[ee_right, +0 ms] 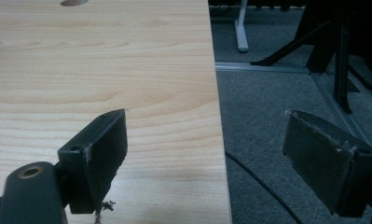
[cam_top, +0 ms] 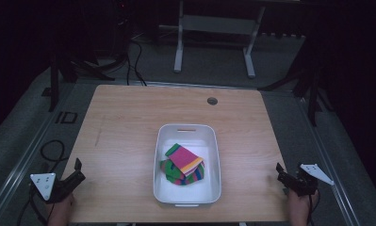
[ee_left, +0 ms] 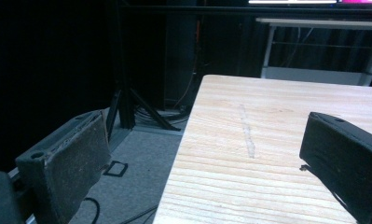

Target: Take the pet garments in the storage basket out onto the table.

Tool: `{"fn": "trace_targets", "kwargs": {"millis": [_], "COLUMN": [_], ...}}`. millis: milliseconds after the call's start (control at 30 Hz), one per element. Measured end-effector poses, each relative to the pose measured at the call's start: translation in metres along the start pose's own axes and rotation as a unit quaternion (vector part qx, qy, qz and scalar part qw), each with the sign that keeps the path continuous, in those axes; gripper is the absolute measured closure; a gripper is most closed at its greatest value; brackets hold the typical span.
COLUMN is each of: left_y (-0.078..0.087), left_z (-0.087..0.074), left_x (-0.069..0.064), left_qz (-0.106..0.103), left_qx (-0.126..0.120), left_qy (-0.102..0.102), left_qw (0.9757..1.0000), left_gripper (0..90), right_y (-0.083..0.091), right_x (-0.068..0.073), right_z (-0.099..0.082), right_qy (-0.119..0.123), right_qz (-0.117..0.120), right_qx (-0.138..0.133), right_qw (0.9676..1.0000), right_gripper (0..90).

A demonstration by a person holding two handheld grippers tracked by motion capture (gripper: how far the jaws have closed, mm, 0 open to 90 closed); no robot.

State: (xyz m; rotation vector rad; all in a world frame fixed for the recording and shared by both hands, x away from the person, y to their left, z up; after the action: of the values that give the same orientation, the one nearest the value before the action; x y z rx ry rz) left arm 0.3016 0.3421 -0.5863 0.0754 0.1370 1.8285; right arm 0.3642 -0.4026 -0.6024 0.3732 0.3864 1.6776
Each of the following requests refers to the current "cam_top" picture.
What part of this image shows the pink striped cloth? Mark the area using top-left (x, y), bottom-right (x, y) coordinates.
top-left (164, 142), bottom-right (205, 177)

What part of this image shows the right hand-held gripper cable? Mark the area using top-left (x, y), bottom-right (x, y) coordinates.
top-left (306, 187), bottom-right (320, 226)

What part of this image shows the white metal desk frame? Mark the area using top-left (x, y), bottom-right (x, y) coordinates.
top-left (158, 0), bottom-right (268, 79)

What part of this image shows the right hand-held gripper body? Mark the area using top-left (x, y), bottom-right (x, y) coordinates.
top-left (284, 163), bottom-right (335, 198)

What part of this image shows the white plastic bin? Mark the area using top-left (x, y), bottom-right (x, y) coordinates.
top-left (153, 122), bottom-right (222, 208)

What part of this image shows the green striped cloth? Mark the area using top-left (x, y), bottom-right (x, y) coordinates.
top-left (159, 158), bottom-right (206, 186)

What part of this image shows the black floor cable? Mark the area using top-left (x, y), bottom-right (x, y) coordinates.
top-left (125, 39), bottom-right (148, 87)

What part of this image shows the looped black cable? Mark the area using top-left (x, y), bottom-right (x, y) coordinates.
top-left (40, 138), bottom-right (68, 165)

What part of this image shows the person's right hand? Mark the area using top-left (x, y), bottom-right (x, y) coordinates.
top-left (286, 188), bottom-right (319, 226)

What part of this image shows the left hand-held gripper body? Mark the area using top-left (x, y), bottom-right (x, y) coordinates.
top-left (29, 171), bottom-right (77, 204)

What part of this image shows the hand-held gripper cable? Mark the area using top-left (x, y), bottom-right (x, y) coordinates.
top-left (306, 187), bottom-right (320, 226)
top-left (16, 184), bottom-right (52, 226)

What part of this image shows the metal floor rail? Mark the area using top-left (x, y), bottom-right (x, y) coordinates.
top-left (295, 95), bottom-right (363, 226)
top-left (0, 84), bottom-right (74, 220)

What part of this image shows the black metal stand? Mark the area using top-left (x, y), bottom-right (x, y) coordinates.
top-left (258, 29), bottom-right (335, 127)
top-left (41, 0), bottom-right (130, 113)

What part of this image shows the left hand-held gripper cable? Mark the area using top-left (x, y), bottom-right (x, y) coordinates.
top-left (16, 184), bottom-right (52, 226)

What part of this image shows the person's left hand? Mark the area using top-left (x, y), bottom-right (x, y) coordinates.
top-left (46, 193), bottom-right (75, 226)

